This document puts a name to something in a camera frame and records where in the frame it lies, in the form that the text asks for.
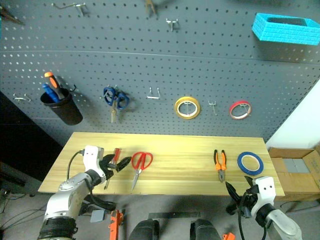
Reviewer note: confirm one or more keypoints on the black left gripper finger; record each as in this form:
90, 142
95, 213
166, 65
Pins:
108, 158
123, 163

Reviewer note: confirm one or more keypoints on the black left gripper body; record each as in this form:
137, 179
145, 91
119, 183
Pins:
107, 170

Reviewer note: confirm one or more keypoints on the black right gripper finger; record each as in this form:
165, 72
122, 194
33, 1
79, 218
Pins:
249, 181
232, 191

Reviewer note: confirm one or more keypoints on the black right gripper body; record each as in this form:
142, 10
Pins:
245, 202

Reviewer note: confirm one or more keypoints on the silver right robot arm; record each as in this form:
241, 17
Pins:
283, 225

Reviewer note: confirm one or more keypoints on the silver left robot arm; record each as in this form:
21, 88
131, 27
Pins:
66, 197

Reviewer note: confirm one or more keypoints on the orange clamp tool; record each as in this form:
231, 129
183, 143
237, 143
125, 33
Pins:
115, 225

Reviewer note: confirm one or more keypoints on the grey metal pegboard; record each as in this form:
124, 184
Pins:
160, 62

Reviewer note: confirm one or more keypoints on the blue tape roll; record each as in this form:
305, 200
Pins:
241, 165

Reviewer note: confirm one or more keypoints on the orange black pliers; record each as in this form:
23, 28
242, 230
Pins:
220, 166

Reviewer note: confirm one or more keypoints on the small orange object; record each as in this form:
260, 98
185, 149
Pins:
229, 236

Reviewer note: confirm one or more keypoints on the small grey box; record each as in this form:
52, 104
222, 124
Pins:
97, 216

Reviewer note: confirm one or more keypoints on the dark rounded shape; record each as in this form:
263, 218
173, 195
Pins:
205, 230
145, 230

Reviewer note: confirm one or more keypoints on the cardboard box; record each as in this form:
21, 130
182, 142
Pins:
300, 182

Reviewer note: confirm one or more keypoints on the black metal bar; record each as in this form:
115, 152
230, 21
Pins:
175, 215

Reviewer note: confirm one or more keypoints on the black plastic cup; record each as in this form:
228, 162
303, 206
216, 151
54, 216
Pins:
66, 110

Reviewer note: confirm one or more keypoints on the yellow tape roll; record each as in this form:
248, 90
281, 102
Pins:
178, 110

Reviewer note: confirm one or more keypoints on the red tape roll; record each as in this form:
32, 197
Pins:
235, 106

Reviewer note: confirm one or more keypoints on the orange black screwdriver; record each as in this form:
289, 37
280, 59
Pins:
55, 83

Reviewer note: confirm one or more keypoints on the cyan plastic basket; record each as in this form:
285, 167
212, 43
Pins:
280, 31

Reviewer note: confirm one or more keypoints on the brown hanging pliers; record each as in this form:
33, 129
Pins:
150, 7

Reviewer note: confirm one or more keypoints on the long metal pegboard hook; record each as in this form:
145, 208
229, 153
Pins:
70, 5

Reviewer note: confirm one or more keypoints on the dark hanging pliers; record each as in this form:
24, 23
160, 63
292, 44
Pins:
10, 17

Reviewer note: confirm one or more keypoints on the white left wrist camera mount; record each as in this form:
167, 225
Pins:
90, 157

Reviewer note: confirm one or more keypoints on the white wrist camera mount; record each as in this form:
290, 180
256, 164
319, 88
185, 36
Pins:
265, 192
90, 157

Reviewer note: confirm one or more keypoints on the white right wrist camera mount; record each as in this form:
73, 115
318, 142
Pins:
265, 192

